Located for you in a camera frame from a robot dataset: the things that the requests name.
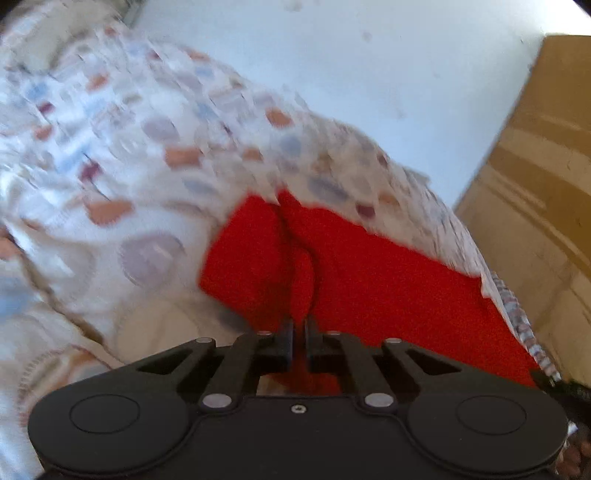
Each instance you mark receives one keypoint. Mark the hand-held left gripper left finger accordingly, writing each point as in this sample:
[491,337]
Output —
[284,346]

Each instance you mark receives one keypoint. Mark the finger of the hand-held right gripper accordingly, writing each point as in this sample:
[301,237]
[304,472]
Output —
[570,394]

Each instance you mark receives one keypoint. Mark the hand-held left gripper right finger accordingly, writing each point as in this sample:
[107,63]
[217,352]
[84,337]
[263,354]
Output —
[315,346]

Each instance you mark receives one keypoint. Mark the red knit sweater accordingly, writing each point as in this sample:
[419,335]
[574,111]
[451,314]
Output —
[392,295]

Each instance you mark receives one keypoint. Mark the person's right hand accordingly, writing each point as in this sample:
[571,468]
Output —
[579,457]

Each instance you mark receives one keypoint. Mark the plywood board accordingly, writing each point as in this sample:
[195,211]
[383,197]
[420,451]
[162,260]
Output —
[545,184]

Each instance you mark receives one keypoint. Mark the patterned white quilt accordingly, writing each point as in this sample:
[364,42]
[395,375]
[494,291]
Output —
[138,161]

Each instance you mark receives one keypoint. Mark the grey fuzzy cloth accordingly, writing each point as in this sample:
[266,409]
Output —
[60,32]

